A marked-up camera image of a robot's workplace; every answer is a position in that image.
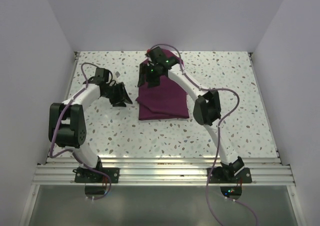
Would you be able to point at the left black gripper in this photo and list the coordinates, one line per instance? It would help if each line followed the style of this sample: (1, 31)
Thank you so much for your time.
(122, 97)

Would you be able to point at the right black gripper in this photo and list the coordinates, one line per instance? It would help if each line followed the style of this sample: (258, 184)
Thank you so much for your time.
(145, 69)

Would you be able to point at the purple cloth mat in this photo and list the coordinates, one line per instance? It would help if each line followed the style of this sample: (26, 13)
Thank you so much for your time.
(163, 102)

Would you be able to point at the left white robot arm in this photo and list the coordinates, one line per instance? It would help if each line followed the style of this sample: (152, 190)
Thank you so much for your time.
(67, 130)

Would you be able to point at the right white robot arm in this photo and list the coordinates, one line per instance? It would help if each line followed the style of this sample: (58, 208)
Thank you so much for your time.
(207, 106)

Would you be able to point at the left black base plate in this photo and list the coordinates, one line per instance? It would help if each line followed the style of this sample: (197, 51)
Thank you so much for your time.
(87, 176)

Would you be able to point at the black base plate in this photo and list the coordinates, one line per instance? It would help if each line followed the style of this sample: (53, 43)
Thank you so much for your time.
(218, 176)
(87, 176)

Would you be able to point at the aluminium rail frame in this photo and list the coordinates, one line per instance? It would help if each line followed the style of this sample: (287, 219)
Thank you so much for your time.
(163, 163)

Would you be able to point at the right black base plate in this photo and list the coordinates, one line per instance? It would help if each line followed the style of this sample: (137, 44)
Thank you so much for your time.
(218, 176)

